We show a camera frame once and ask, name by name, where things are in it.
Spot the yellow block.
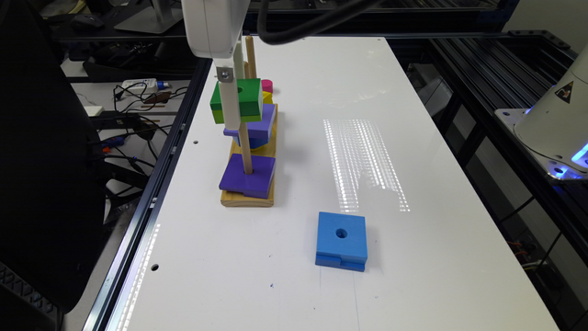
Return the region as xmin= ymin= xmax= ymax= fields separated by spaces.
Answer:
xmin=263 ymin=91 xmax=273 ymax=104

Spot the wooden peg board base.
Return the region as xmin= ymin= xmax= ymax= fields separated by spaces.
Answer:
xmin=220 ymin=104 xmax=277 ymax=207

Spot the monitor stand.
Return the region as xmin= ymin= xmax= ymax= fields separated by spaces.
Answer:
xmin=114 ymin=0 xmax=183 ymax=34

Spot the green square block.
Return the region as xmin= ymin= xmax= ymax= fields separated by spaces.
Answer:
xmin=209 ymin=78 xmax=263 ymax=124

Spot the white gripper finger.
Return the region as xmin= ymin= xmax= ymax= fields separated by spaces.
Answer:
xmin=233 ymin=40 xmax=245 ymax=79
xmin=213 ymin=58 xmax=241 ymax=131

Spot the black office chair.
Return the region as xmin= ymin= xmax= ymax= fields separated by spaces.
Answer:
xmin=1 ymin=1 xmax=105 ymax=312

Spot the dark purple square block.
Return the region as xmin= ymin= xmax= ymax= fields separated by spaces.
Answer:
xmin=219 ymin=154 xmax=276 ymax=199

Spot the black cable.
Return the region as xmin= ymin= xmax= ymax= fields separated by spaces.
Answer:
xmin=255 ymin=0 xmax=382 ymax=46

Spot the front wooden peg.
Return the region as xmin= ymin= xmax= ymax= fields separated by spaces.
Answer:
xmin=238 ymin=122 xmax=254 ymax=175

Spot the blue round block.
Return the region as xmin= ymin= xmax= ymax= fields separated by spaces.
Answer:
xmin=233 ymin=136 xmax=269 ymax=150

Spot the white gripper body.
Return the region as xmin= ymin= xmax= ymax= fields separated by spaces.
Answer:
xmin=181 ymin=0 xmax=250 ymax=59

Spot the white power strip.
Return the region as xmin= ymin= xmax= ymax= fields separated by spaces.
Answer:
xmin=121 ymin=78 xmax=171 ymax=93

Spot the blue square block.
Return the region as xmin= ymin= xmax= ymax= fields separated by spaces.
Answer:
xmin=315 ymin=211 xmax=368 ymax=272

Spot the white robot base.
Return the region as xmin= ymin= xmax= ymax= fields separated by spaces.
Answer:
xmin=494 ymin=51 xmax=587 ymax=181

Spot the light purple square block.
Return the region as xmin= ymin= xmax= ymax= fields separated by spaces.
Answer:
xmin=247 ymin=104 xmax=277 ymax=140

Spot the pink cylinder block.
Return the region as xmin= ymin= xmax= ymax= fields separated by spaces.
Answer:
xmin=261 ymin=79 xmax=274 ymax=93

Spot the wooden peg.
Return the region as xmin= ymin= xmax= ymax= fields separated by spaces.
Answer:
xmin=238 ymin=122 xmax=254 ymax=175
xmin=245 ymin=36 xmax=257 ymax=78

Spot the rear wooden peg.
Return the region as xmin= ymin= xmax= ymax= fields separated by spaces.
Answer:
xmin=245 ymin=36 xmax=257 ymax=78

